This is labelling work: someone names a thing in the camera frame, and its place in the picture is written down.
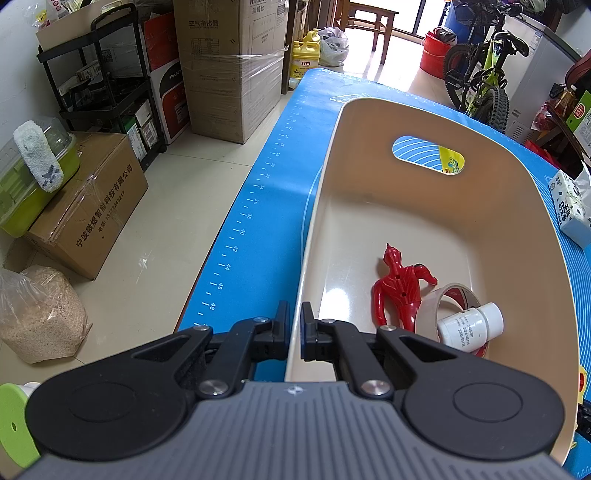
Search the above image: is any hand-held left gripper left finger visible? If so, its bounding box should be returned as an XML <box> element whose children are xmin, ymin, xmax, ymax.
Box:
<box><xmin>131</xmin><ymin>300</ymin><xmax>293</xmax><ymax>400</ymax></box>

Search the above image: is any tissue box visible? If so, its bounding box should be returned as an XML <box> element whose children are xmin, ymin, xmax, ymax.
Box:
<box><xmin>547</xmin><ymin>161</ymin><xmax>591</xmax><ymax>250</ymax></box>

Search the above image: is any yellow printed packet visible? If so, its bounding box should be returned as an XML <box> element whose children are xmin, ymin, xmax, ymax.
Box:
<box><xmin>438</xmin><ymin>145</ymin><xmax>465</xmax><ymax>175</ymax></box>

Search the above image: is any beige plastic basket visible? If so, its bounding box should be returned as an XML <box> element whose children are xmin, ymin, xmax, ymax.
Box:
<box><xmin>284</xmin><ymin>96</ymin><xmax>581</xmax><ymax>467</ymax></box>

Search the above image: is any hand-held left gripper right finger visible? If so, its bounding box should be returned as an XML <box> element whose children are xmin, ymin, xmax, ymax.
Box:
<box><xmin>300</xmin><ymin>302</ymin><xmax>459</xmax><ymax>400</ymax></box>

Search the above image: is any red bucket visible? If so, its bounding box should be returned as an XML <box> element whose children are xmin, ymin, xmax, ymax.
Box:
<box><xmin>419</xmin><ymin>28</ymin><xmax>455</xmax><ymax>77</ymax></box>

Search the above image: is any black utility cart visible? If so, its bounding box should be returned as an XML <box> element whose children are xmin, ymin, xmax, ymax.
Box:
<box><xmin>37</xmin><ymin>4</ymin><xmax>168</xmax><ymax>172</ymax></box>

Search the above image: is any yellow detergent jug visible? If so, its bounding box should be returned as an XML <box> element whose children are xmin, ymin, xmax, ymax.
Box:
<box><xmin>292</xmin><ymin>28</ymin><xmax>321</xmax><ymax>77</ymax></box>

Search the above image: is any cardboard box on cart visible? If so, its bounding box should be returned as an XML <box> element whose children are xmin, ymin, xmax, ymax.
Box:
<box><xmin>36</xmin><ymin>0</ymin><xmax>139</xmax><ymax>51</ymax></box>

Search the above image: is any blue barrel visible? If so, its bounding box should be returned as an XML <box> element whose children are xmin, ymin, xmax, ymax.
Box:
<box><xmin>443</xmin><ymin>0</ymin><xmax>481</xmax><ymax>44</ymax></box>

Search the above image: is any white chest freezer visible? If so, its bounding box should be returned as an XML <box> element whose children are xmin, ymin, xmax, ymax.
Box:
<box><xmin>505</xmin><ymin>11</ymin><xmax>583</xmax><ymax>141</ymax></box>

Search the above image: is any blue silicone mat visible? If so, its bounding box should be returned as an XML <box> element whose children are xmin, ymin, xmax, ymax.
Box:
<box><xmin>175</xmin><ymin>69</ymin><xmax>591</xmax><ymax>480</ymax></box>

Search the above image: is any clear bag of grain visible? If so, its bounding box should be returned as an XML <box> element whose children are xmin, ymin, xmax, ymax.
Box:
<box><xmin>0</xmin><ymin>265</ymin><xmax>93</xmax><ymax>364</ymax></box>

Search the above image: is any wooden chair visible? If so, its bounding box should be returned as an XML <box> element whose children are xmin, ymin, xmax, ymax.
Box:
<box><xmin>335</xmin><ymin>0</ymin><xmax>399</xmax><ymax>63</ymax></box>

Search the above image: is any taped brown cardboard box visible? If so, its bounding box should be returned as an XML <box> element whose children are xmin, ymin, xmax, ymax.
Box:
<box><xmin>25</xmin><ymin>131</ymin><xmax>149</xmax><ymax>281</ymax></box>

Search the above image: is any white plastic bag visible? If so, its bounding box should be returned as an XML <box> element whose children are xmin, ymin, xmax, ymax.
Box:
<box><xmin>318</xmin><ymin>27</ymin><xmax>349</xmax><ymax>68</ymax></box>

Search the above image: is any white pill bottle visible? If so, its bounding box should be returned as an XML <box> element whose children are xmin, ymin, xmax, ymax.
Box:
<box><xmin>436</xmin><ymin>302</ymin><xmax>505</xmax><ymax>355</ymax></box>

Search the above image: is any green and black bicycle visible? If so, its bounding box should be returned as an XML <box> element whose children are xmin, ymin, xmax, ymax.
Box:
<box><xmin>443</xmin><ymin>0</ymin><xmax>529</xmax><ymax>134</ymax></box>

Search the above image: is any red toy figure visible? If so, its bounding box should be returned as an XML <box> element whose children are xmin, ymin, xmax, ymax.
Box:
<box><xmin>373</xmin><ymin>243</ymin><xmax>438</xmax><ymax>330</ymax></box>

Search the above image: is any green container with clear lid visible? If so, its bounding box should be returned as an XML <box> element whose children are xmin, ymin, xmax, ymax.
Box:
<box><xmin>0</xmin><ymin>117</ymin><xmax>81</xmax><ymax>238</ymax></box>

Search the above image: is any grey tape roll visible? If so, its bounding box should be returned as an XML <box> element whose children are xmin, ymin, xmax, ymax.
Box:
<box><xmin>413</xmin><ymin>282</ymin><xmax>490</xmax><ymax>358</ymax></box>

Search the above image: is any large wrapped carton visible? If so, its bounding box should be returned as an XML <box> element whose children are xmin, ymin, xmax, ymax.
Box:
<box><xmin>173</xmin><ymin>0</ymin><xmax>289</xmax><ymax>144</ymax></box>

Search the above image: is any green and white box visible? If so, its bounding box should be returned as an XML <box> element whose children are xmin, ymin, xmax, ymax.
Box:
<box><xmin>566</xmin><ymin>90</ymin><xmax>591</xmax><ymax>134</ymax></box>

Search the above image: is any red and white appliance box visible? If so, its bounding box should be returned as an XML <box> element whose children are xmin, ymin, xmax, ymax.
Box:
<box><xmin>142</xmin><ymin>11</ymin><xmax>191</xmax><ymax>145</ymax></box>

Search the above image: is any dark wooden shelf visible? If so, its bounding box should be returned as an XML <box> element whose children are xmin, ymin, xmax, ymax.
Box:
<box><xmin>531</xmin><ymin>104</ymin><xmax>591</xmax><ymax>174</ymax></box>

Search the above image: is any amber bottle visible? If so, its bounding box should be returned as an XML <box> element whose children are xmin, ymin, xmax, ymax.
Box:
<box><xmin>551</xmin><ymin>83</ymin><xmax>578</xmax><ymax>116</ymax></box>

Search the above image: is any green round stool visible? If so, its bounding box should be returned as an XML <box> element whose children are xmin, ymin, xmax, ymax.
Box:
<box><xmin>0</xmin><ymin>382</ymin><xmax>41</xmax><ymax>468</ymax></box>

